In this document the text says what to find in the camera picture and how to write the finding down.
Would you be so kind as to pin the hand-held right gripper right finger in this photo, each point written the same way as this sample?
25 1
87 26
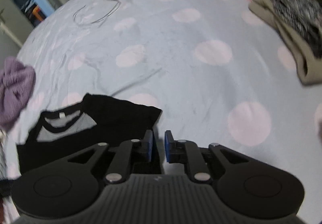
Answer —
168 147

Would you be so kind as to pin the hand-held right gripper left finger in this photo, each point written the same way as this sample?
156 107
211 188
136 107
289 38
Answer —
150 146

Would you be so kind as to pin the black and grey raglan shirt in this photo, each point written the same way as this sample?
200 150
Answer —
113 118

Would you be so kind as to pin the blue polka dot bed sheet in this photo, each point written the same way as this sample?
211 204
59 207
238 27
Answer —
176 75

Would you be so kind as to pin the purple fleece garment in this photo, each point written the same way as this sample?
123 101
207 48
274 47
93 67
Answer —
15 88

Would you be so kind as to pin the olive striped garment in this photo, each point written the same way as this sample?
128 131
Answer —
299 45

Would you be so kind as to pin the dark floral garment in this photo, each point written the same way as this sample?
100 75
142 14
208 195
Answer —
294 10

